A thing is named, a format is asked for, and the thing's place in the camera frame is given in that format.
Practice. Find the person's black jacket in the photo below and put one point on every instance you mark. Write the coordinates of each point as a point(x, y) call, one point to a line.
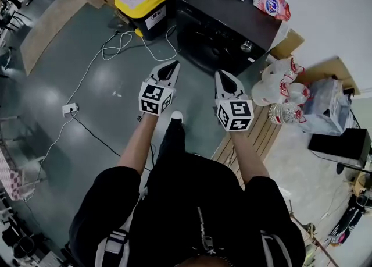
point(189, 216)

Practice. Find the black bin with yellow lid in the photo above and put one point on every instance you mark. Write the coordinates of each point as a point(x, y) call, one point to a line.
point(142, 1)

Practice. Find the person's black trouser leg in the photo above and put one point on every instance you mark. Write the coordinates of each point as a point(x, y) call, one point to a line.
point(173, 140)

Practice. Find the person's left forearm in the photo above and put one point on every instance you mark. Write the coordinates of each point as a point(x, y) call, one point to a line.
point(139, 143)

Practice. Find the wooden slatted board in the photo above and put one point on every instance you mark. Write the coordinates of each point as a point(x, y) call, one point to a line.
point(255, 140)

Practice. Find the white power strip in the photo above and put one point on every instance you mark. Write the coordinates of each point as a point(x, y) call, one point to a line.
point(69, 109)

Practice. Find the clear plastic bottle red cap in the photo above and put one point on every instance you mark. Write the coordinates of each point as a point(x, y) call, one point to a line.
point(293, 68)
point(286, 113)
point(298, 91)

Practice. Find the brown floor mat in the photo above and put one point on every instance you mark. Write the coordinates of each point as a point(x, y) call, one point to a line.
point(49, 30)

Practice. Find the flat brown cardboard box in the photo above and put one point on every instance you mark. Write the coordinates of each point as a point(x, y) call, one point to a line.
point(286, 44)

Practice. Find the black white striped bag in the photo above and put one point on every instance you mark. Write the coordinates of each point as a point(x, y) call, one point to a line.
point(347, 222)

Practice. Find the black washing machine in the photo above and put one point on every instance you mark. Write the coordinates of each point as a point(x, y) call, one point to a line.
point(232, 12)

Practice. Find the white plastic bag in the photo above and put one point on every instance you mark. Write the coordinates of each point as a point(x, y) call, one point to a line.
point(267, 85)

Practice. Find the person's white shoe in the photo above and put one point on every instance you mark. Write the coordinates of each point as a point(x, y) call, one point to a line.
point(176, 114)

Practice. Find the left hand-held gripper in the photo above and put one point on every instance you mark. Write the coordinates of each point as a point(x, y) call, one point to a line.
point(152, 97)

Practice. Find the pink checkered cloth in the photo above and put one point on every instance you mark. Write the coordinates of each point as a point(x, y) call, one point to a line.
point(10, 178)

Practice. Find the person's right forearm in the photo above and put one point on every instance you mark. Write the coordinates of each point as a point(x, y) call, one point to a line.
point(247, 155)

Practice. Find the large brown cardboard sheet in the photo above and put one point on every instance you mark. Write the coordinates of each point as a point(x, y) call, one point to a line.
point(334, 68)

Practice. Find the pink detergent bag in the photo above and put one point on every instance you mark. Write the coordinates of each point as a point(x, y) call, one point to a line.
point(270, 2)

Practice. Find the black box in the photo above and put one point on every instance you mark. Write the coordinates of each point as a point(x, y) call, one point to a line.
point(340, 146)

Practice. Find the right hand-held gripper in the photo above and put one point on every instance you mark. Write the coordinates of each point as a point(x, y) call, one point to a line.
point(235, 114)

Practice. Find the clear plastic wrapped bundle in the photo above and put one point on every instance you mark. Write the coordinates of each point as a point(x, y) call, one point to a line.
point(325, 106)

